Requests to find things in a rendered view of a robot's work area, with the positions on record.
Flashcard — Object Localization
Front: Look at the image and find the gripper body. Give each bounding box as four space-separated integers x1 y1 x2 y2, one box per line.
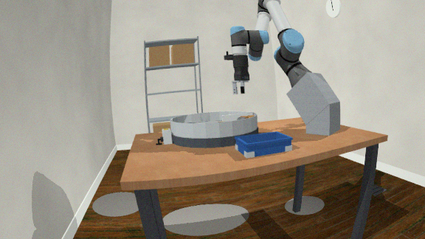
224 46 249 80

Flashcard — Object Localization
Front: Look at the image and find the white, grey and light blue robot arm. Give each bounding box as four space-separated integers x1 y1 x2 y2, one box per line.
230 0 311 88

